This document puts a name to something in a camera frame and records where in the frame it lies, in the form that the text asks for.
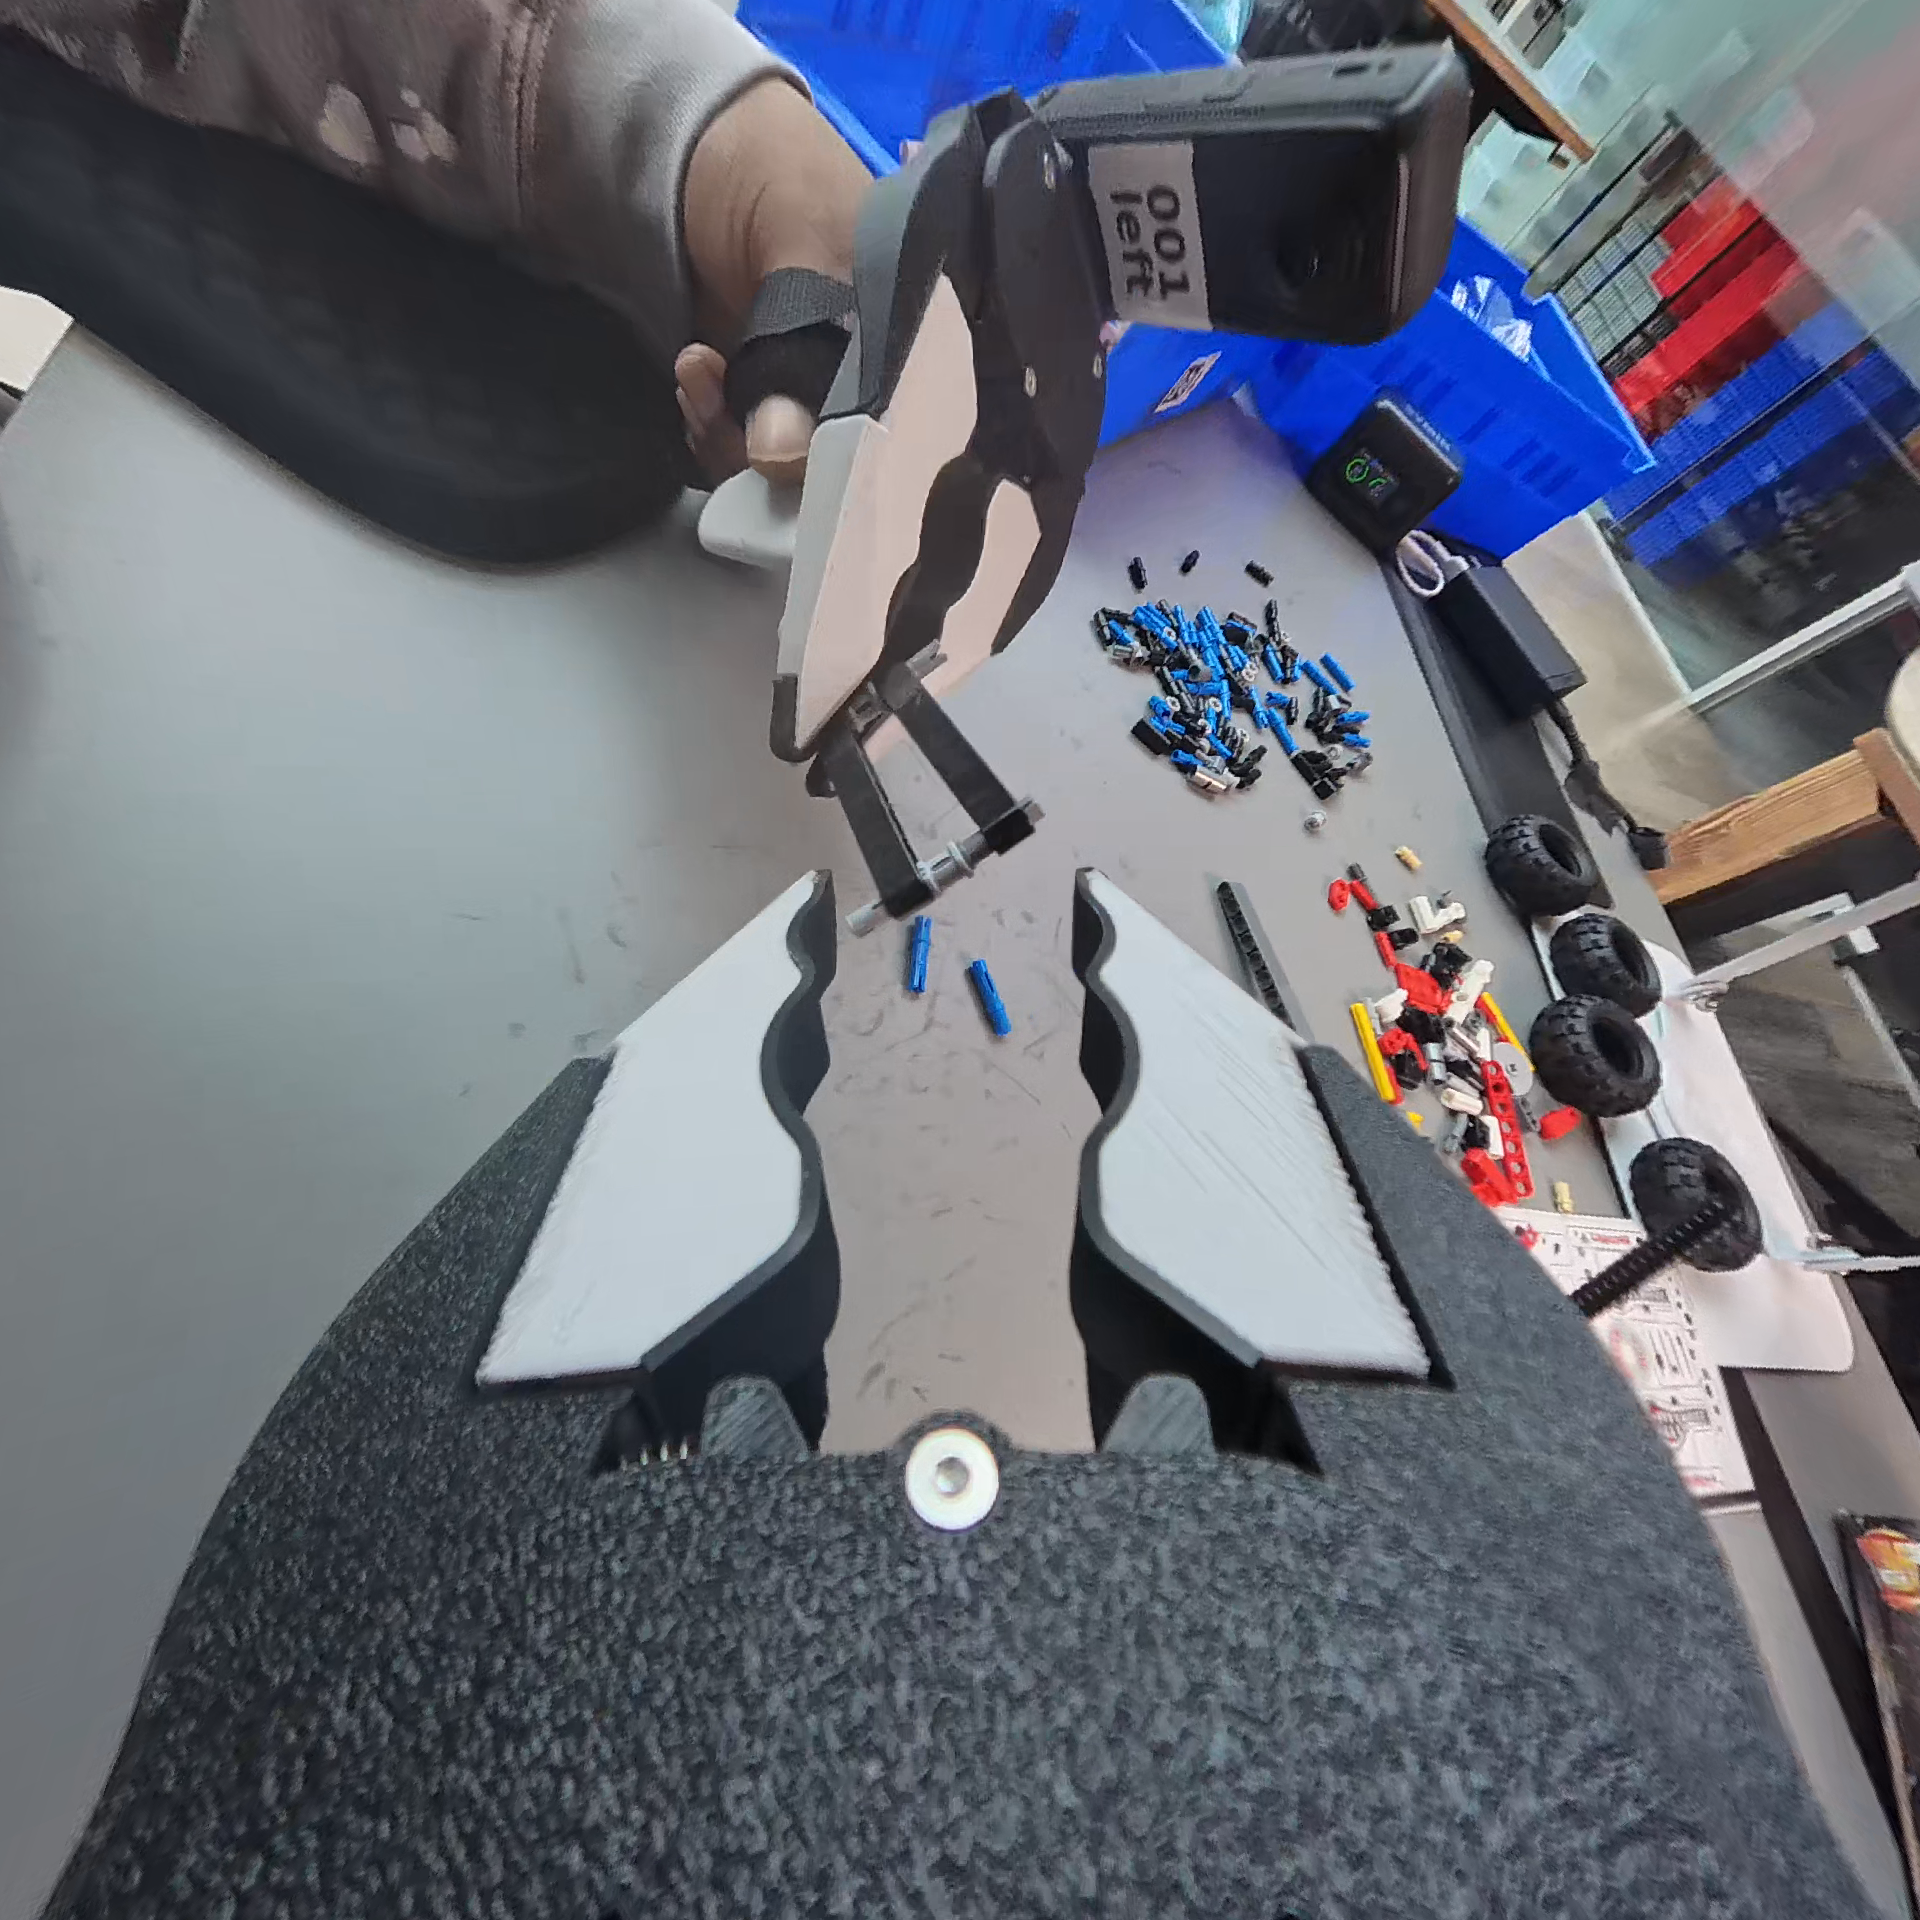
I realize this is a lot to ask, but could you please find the sticker sheet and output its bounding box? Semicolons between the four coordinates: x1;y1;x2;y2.
1506;1208;1757;1498

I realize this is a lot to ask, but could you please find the black power bank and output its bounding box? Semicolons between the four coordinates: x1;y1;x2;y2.
1305;397;1465;528

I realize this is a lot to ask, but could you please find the grey desk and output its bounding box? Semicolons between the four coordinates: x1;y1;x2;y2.
0;323;1920;1920

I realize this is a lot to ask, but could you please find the black technic beam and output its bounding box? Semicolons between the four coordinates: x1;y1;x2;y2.
884;660;1047;865

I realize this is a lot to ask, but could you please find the pile of blue black pins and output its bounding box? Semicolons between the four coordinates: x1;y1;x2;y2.
1092;552;1375;800

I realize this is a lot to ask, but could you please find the wooden table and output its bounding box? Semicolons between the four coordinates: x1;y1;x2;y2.
1651;732;1920;909

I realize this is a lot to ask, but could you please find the pile of red white parts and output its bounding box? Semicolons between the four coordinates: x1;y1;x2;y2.
1323;862;1585;1203

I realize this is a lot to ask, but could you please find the blue storage bin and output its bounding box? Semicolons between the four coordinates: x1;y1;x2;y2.
1245;224;1656;531

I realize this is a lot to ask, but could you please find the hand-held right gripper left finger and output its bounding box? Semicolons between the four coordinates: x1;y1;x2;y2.
477;870;839;1454

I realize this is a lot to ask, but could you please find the black beam and axle assembly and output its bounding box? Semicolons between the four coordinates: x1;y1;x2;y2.
809;644;1003;934

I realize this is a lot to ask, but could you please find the blue bin with square sticker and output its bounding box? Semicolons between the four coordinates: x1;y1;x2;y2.
736;0;1277;453

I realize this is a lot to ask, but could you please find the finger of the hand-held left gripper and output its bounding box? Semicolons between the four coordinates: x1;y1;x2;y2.
768;277;981;763
920;477;1085;688

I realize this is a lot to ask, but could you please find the black power adapter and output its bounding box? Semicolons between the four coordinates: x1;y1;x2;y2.
1432;557;1588;721

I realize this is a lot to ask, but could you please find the stack of red crates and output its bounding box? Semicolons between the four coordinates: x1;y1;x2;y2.
1611;188;1808;436

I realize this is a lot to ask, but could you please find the black adapter cable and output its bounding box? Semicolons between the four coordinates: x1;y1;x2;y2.
1545;702;1673;873

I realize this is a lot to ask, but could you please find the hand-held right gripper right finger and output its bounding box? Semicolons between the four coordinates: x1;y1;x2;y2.
1073;867;1433;1454

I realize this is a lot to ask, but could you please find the stack of blue crates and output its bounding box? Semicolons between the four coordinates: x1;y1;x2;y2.
1605;353;1920;588

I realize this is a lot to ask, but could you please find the black toothed rip cord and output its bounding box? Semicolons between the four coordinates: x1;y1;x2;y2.
1572;1219;1728;1322

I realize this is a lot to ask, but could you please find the printed toy box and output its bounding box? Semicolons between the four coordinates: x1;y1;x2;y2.
1837;1510;1920;1854

